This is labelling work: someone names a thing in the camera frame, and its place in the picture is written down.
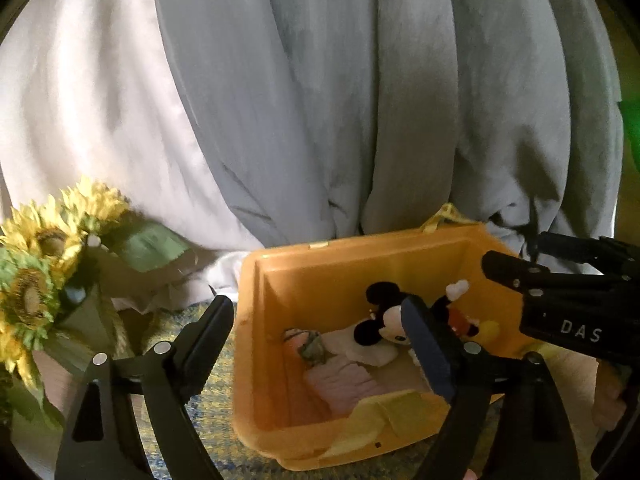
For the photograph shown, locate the orange plastic basket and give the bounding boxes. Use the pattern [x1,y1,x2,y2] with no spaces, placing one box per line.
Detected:
[231,203,538,471]

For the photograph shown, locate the grey curtain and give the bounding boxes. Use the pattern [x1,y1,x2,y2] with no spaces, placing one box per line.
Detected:
[151,0,626,261]

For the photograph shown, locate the pale pink curtain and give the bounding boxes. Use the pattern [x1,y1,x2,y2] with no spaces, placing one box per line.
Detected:
[0,0,283,313]

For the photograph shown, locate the mouse plush toy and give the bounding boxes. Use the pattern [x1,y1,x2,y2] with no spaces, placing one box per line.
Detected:
[352,279,501,357]

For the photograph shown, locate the white plush with ears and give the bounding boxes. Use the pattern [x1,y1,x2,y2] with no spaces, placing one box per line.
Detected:
[322,326,401,368]

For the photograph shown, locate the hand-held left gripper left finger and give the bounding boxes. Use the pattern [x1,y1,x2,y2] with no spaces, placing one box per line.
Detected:
[54,295,236,480]

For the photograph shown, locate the grey-green ribbed vase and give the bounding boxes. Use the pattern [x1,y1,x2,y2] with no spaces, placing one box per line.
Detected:
[47,280,127,361]

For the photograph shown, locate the person's right hand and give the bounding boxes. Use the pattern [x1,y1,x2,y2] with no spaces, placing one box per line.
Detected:
[591,359,629,434]

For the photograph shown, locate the pale knitted soft cloth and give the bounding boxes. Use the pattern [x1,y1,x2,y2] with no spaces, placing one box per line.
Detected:
[304,359,385,412]

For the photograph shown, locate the green frog plush toy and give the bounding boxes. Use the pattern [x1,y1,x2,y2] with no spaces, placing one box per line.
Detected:
[284,328,335,365]

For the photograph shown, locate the yellow blue plaid blanket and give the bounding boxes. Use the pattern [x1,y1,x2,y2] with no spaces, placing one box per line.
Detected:
[112,305,506,480]

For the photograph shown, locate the sunflower bouquet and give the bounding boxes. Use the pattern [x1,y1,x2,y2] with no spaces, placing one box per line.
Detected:
[0,175,192,428]

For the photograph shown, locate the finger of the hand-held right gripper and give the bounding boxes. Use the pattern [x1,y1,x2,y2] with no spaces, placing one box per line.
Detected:
[529,231,640,281]
[481,250,556,307]

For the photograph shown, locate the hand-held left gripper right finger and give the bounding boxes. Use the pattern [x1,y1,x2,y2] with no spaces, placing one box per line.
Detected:
[400,295,576,480]

